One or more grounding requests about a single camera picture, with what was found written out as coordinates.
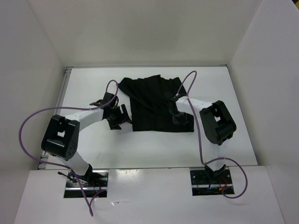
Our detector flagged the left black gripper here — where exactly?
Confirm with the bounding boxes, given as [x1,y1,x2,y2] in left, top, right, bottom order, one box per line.
[106,104,132,130]

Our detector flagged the black skirt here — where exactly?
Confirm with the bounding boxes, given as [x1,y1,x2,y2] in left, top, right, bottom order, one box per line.
[119,75,194,133]

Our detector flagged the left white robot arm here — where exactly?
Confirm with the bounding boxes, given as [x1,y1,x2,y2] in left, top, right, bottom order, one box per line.
[41,98,132,187]

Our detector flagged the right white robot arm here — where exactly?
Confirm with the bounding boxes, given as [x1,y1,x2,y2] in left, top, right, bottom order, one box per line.
[167,94,236,183]

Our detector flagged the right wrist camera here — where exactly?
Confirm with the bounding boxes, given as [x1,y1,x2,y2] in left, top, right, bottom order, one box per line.
[164,92,178,111]

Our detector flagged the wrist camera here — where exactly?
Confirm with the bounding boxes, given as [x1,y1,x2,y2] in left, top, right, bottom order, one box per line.
[164,92,178,111]
[102,92,118,107]

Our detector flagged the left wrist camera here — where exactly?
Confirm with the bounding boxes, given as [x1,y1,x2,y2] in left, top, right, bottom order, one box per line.
[102,92,118,107]

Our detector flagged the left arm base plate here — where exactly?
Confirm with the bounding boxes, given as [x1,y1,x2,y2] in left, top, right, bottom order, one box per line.
[64,170,108,199]

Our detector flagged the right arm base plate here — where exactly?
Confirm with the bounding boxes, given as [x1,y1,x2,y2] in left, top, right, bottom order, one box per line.
[190,168,235,196]

